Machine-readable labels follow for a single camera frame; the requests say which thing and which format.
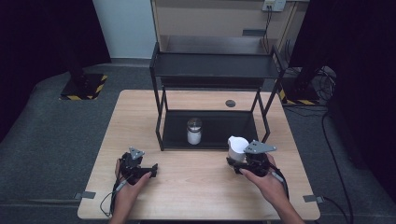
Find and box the long black floor cable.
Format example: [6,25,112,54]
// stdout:
[320,106,356,224]

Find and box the white lidded jug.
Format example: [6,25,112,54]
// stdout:
[227,135,250,163]

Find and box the black stand base striped tape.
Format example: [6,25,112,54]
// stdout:
[277,66,321,106]
[59,46,109,102]

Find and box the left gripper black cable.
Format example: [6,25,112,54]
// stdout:
[99,176,129,218]

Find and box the black socket cable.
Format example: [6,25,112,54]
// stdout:
[262,6,274,53]

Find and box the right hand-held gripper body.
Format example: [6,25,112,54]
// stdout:
[236,139,277,178]

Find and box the short black floor cable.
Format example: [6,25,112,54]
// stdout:
[322,196,351,223]

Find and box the grey tape strip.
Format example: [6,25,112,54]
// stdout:
[73,190,97,201]
[303,194,325,204]

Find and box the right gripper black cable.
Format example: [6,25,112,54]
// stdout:
[269,166,291,201]

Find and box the person's left hand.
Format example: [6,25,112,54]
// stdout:
[114,158,153,209]

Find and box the grey metal plate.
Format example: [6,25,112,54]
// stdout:
[241,29,267,37]

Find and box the tangle of black cables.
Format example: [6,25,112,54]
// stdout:
[311,65,338,103]

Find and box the white wall socket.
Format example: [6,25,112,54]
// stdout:
[262,0,287,13]

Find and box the black metal two-tier rack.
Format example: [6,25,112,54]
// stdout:
[148,41,286,153]

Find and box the person's right hand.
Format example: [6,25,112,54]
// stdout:
[238,153,290,204]

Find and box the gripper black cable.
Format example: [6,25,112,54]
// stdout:
[99,176,129,218]
[269,166,291,201]

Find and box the beige wooden cabinet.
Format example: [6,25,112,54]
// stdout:
[150,0,311,59]

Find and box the glass jar with metal lid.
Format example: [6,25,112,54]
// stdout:
[186,117,204,147]

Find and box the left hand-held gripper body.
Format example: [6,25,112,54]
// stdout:
[119,147,154,186]

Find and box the dark curtain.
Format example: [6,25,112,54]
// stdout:
[289,0,396,203]
[0,0,112,142]

